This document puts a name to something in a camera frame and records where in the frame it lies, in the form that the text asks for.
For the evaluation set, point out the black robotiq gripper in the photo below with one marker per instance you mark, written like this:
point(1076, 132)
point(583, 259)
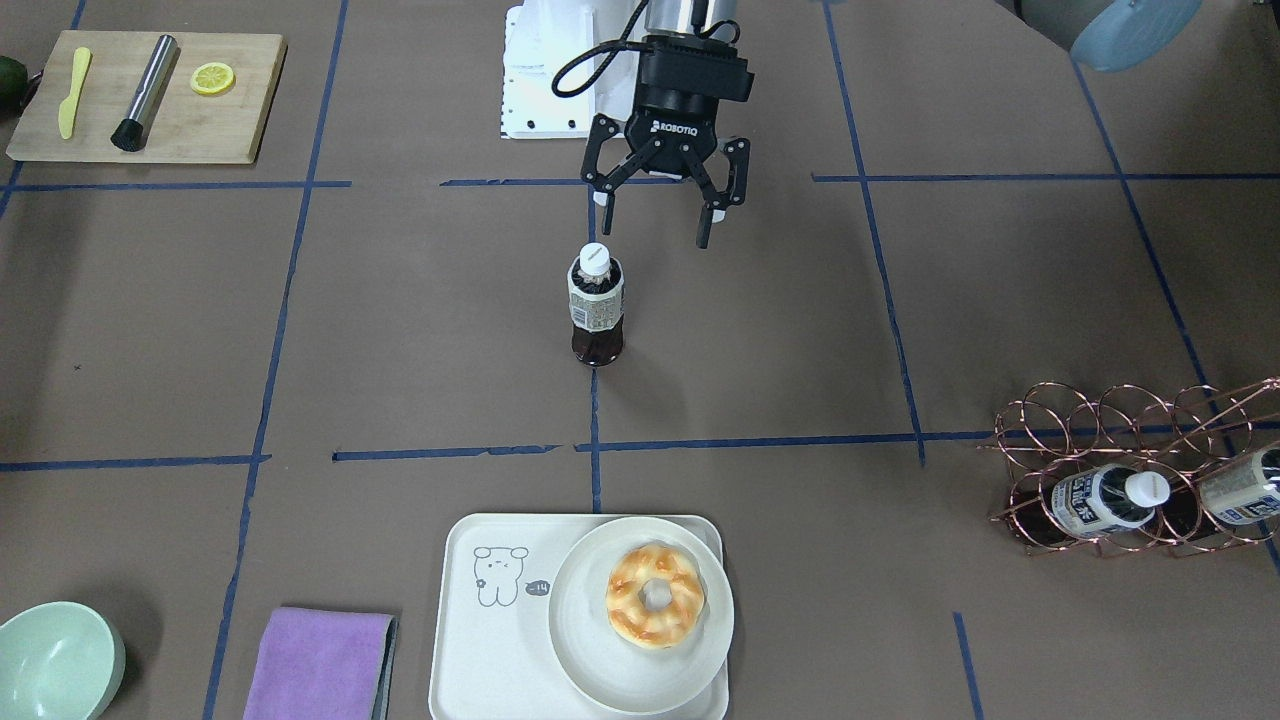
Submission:
point(668, 126)

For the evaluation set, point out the tea bottle white cap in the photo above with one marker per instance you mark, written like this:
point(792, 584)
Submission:
point(596, 300)

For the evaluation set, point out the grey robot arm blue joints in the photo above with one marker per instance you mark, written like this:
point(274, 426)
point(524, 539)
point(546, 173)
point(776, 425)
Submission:
point(1107, 36)

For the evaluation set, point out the cream rectangular serving tray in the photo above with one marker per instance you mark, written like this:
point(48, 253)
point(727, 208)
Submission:
point(493, 658)

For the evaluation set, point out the front tea bottle in rack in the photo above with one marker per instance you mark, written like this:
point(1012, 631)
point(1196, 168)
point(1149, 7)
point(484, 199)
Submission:
point(1097, 503)

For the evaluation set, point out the tea bottle in rack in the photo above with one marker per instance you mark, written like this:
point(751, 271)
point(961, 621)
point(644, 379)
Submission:
point(1239, 493)
point(1097, 503)

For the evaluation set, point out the rear tea bottle in rack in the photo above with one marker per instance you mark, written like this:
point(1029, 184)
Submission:
point(1239, 493)

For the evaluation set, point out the lemon slice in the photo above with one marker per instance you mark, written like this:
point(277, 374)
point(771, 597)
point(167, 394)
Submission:
point(212, 79)

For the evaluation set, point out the wooden cutting board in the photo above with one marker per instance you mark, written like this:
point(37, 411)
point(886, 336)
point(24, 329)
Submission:
point(187, 129)

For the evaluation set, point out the round cream plate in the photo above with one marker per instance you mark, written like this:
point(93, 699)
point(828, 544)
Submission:
point(616, 674)

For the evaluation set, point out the steel muddler black tip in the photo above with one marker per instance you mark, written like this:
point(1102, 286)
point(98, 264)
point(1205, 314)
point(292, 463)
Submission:
point(132, 131)

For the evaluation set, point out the yellow plastic knife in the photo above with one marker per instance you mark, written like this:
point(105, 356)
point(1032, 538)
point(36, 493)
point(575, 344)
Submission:
point(68, 107)

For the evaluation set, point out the folded purple cloth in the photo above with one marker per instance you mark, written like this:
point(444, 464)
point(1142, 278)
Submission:
point(318, 664)

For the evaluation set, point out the green lime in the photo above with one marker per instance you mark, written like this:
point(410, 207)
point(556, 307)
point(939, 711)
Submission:
point(14, 83)

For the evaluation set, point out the mint green bowl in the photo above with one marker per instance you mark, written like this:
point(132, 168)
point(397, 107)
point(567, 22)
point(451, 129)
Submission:
point(59, 660)

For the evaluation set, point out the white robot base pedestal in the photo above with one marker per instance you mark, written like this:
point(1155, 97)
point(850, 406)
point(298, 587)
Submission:
point(542, 37)

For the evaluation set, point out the copper wire bottle rack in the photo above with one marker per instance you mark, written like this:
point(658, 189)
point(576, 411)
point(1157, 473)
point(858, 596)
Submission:
point(1055, 431)

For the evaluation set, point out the glazed ring donut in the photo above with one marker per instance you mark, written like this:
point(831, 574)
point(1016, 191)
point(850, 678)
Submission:
point(653, 597)

